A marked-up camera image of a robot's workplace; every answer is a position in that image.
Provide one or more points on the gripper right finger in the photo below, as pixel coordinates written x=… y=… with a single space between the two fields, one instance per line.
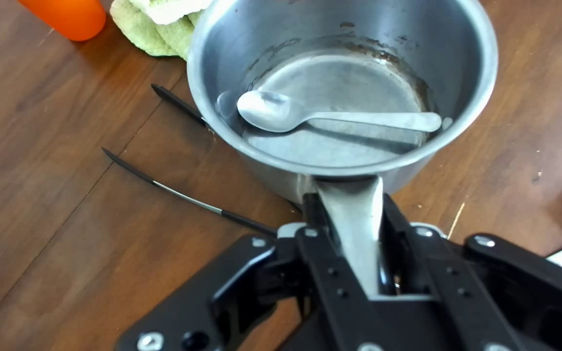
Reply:
x=495 y=282

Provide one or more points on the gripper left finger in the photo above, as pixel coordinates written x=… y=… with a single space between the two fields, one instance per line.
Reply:
x=242 y=287

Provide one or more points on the black tongs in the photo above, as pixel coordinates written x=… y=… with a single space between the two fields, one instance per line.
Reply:
x=183 y=195

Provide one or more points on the silver metal spoon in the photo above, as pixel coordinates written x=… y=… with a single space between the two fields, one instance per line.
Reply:
x=281 y=114

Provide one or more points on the green and white cloth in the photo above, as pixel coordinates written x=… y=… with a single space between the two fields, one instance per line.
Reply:
x=159 y=27

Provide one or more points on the orange plastic cup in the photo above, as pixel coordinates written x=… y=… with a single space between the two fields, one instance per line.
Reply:
x=69 y=17

